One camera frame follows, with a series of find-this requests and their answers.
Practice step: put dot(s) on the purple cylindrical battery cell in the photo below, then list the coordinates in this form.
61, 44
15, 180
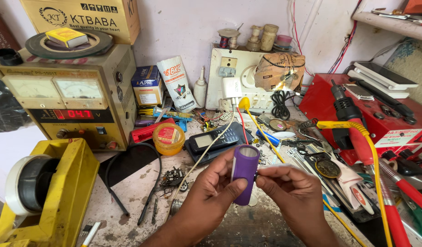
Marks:
246, 171

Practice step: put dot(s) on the red soldering iron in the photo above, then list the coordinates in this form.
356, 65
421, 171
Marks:
413, 195

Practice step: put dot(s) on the yellow plug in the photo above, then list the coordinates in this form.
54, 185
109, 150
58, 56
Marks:
244, 103

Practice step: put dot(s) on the round brass tin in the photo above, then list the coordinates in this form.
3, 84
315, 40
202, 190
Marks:
327, 168

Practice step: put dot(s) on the white squeeze bottle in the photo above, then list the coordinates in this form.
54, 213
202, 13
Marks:
200, 91

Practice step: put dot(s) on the beige empty spool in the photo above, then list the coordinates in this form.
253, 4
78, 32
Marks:
255, 39

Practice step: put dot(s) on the blue and white carton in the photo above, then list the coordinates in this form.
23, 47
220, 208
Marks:
147, 85

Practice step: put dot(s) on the red plastic tool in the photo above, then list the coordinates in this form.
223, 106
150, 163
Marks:
145, 133

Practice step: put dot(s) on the black keypad phone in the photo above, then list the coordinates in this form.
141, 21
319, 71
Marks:
212, 140

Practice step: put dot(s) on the white wall switchboard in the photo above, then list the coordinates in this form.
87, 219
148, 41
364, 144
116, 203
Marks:
216, 92

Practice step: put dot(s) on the white wall pipe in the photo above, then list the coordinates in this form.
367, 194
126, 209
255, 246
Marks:
308, 20

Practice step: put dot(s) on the white tape roll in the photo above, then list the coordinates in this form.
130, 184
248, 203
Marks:
15, 185

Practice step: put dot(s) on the white and red tube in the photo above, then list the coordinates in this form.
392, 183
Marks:
351, 185

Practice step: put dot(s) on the small round metal lid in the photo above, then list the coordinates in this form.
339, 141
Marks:
278, 125

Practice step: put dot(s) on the person's left hand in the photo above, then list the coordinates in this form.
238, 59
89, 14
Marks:
204, 195

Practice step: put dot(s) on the white pen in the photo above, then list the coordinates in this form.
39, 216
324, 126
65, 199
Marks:
91, 234

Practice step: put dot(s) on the yellow tape dispenser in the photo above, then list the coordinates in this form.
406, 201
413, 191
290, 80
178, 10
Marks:
65, 192

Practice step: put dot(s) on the brown taped lamp holder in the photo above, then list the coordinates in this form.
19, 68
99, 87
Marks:
279, 72

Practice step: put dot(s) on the white charger adapter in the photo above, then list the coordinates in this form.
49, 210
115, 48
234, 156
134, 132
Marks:
230, 88

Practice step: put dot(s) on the person's right hand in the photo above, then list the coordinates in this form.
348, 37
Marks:
296, 195

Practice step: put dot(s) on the blue cylindrical battery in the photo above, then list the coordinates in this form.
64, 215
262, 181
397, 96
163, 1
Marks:
267, 138

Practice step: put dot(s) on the small yellow box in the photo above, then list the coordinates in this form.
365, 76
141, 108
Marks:
65, 36

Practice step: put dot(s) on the beige bench power supply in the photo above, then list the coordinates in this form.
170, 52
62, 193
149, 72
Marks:
59, 99

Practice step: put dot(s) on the blue plastic tool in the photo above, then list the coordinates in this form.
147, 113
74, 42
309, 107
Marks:
173, 116

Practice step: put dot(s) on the black flat tape roll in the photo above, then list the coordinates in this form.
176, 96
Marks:
97, 43

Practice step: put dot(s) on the wall shelf with items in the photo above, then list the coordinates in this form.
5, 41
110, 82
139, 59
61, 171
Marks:
393, 22

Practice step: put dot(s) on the white printed pouch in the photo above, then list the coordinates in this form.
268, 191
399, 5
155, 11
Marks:
176, 85

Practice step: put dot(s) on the small electronic parts cluster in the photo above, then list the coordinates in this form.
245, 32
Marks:
173, 178

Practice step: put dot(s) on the orange round paste jar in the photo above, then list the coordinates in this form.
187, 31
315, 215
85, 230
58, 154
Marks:
168, 139

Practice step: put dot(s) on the black round cap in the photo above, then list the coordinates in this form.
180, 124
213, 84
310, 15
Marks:
8, 56

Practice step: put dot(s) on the stack of white phones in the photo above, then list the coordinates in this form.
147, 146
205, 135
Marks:
382, 77

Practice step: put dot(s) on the black and red hot-air gun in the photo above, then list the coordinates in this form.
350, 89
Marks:
344, 109

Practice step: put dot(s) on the red rework station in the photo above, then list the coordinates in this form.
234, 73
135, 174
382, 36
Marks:
396, 130

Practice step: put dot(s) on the brown cardboard box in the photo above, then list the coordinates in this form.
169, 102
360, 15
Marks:
94, 15

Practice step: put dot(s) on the black plastic bag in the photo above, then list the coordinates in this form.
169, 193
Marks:
6, 103

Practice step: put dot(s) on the black mat sheet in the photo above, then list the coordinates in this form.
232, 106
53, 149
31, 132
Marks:
128, 164

